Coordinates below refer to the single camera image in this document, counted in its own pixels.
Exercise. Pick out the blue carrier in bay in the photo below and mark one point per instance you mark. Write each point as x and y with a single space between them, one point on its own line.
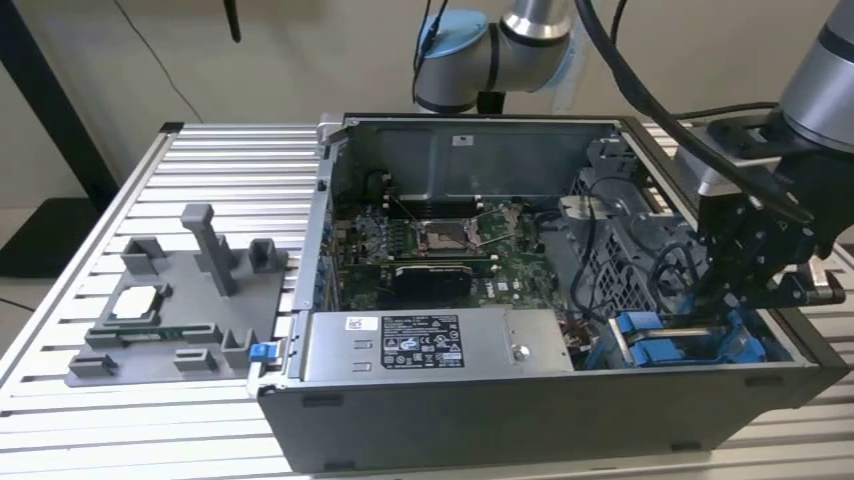
656 352

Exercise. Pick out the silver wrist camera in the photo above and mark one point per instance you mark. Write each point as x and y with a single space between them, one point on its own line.
700 170

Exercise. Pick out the black graphics card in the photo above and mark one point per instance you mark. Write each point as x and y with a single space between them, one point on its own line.
432 285

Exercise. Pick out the hard disk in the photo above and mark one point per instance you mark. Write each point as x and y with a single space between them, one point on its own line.
640 322

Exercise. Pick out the grey disk bay cage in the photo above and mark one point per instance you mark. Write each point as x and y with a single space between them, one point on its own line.
600 240

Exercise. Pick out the black flat floor object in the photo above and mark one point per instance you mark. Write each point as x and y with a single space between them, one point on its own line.
40 235

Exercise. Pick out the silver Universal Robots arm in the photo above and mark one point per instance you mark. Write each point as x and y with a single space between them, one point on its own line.
467 60

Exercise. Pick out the silver power supply unit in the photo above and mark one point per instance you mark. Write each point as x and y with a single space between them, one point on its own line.
434 345

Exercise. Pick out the black upright post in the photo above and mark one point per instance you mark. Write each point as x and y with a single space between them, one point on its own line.
47 95

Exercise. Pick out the silver CPU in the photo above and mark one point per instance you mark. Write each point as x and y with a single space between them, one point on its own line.
135 303

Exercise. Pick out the blue case latch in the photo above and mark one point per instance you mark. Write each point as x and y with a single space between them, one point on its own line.
261 352

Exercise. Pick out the grey parts rack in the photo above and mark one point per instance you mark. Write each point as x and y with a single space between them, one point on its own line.
220 305

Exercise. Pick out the green motherboard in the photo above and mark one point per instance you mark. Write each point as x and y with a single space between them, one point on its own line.
514 270

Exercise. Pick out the black hanging rod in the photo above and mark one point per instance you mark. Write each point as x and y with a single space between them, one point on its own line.
232 20

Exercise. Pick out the CPU socket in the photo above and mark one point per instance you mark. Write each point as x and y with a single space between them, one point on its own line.
448 236

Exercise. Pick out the black open PC case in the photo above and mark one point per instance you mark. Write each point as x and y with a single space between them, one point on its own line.
507 420

